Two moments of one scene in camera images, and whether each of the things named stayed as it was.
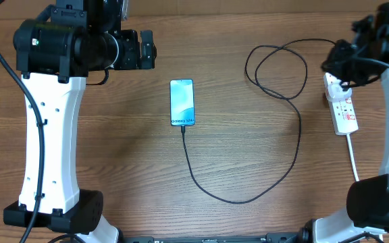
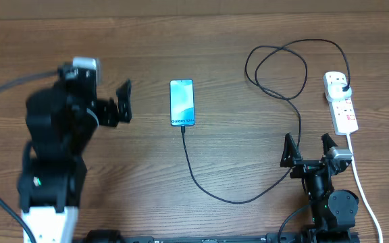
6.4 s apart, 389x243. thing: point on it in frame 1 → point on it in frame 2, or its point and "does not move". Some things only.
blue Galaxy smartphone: (182, 102) does not move
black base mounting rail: (276, 237) does not move
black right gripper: (330, 66) → (290, 158)
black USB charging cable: (269, 46) does not move
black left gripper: (132, 59) → (111, 117)
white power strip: (342, 113) does not move
